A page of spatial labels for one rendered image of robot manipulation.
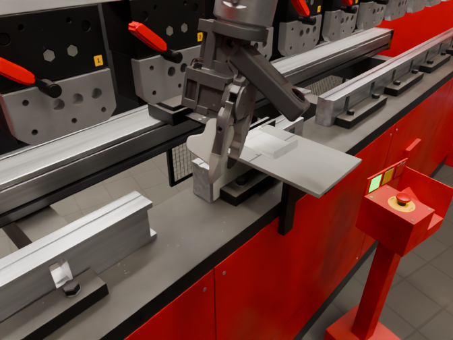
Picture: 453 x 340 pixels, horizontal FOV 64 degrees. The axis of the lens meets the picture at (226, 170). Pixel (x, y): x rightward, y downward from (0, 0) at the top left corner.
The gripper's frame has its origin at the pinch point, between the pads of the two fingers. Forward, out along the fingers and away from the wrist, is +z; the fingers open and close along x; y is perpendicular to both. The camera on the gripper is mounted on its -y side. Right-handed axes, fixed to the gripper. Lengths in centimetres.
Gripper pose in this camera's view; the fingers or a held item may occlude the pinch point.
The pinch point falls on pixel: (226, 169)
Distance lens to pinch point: 54.1
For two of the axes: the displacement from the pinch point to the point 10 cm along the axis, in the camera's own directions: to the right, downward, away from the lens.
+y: -8.9, -3.4, 2.9
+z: -1.9, 8.8, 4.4
